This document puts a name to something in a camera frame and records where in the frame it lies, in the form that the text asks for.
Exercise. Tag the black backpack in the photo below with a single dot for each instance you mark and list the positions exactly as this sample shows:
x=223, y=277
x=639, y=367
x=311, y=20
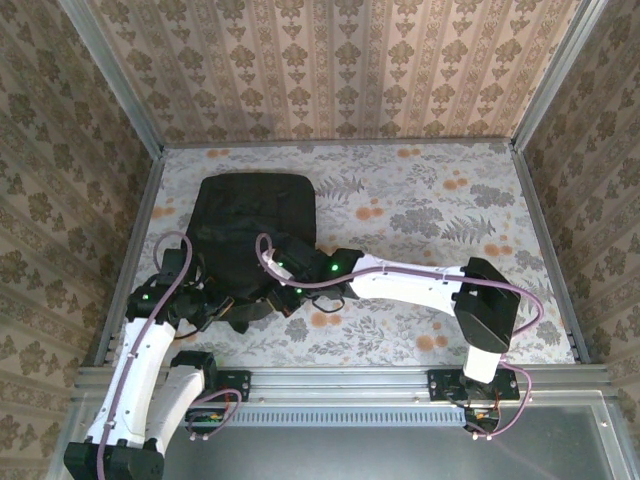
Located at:
x=250, y=215

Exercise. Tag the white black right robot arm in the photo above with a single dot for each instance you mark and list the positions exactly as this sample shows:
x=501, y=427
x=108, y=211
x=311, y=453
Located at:
x=410, y=290

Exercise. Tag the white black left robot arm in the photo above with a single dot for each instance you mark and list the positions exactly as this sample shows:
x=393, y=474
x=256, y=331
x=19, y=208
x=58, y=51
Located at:
x=145, y=375

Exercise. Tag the floral table cover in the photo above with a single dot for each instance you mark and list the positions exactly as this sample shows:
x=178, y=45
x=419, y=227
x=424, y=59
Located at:
x=280, y=350

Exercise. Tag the steel sheet panel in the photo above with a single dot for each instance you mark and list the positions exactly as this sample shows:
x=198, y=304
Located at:
x=325, y=455

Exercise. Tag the aluminium side rail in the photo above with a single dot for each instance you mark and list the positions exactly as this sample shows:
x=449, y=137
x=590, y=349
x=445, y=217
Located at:
x=146, y=200
x=540, y=225

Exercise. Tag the aluminium frame rail with mounts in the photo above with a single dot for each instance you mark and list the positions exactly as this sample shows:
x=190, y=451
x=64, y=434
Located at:
x=340, y=382

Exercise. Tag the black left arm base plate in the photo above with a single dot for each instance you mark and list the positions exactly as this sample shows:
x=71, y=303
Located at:
x=237, y=385

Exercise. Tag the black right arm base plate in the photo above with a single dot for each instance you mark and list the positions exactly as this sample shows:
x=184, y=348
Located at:
x=440, y=385

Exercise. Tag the thin aluminium wall rail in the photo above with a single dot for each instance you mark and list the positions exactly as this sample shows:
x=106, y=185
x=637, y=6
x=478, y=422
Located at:
x=450, y=143

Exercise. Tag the aluminium corner post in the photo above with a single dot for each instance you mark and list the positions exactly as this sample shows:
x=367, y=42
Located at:
x=117, y=75
x=557, y=75

